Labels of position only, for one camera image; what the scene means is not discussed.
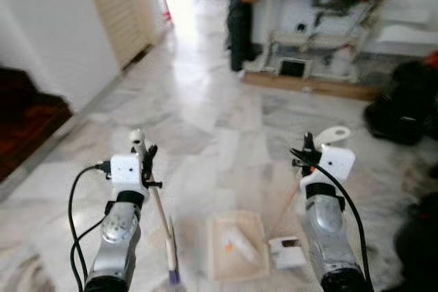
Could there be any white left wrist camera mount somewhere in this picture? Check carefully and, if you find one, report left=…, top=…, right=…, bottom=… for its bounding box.
left=109, top=154, right=149, bottom=187

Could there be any white shelf board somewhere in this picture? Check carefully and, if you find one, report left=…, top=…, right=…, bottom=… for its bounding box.
left=376, top=23, right=438, bottom=47

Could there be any small white box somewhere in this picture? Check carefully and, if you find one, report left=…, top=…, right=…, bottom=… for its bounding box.
left=268, top=237, right=306, bottom=270

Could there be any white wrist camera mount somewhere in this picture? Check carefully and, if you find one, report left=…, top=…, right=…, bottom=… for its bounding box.
left=109, top=154, right=149, bottom=187
left=311, top=144, right=357, bottom=187

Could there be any beige louvered door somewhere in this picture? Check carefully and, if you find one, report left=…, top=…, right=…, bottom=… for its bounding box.
left=81, top=0, right=163, bottom=68

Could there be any beige long handled dustpan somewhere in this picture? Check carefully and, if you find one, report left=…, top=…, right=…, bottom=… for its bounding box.
left=205, top=126, right=352, bottom=282

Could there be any tall black bag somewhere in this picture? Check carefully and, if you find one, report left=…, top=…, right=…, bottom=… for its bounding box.
left=227, top=0, right=258, bottom=73

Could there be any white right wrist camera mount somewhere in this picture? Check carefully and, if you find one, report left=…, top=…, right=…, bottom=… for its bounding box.
left=311, top=144, right=357, bottom=187

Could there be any black bulky object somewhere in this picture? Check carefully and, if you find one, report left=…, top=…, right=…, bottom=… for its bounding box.
left=393, top=193, right=438, bottom=292

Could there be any large black bag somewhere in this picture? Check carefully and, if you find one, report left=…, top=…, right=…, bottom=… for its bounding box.
left=363, top=60, right=438, bottom=146

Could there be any wooden handled broom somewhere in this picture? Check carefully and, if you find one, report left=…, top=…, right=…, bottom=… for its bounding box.
left=129, top=129, right=183, bottom=287

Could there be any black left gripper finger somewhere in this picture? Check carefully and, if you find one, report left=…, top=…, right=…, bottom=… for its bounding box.
left=141, top=144, right=159, bottom=182

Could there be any dark red wooden furniture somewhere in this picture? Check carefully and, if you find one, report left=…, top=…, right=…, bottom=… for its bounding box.
left=0, top=66, right=73, bottom=184

